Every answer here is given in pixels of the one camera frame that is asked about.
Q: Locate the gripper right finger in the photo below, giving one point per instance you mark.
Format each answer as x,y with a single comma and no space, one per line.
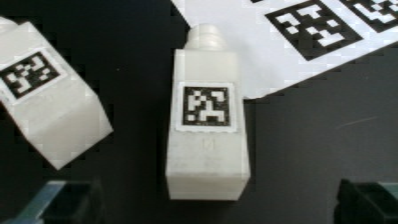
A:
366,203

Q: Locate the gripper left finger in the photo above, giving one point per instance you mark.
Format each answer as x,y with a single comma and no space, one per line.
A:
66,204

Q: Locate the white table leg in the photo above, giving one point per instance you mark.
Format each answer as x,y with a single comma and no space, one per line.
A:
206,167
48,99

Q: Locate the white marker sheet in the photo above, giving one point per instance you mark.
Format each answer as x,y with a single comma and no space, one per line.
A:
295,36

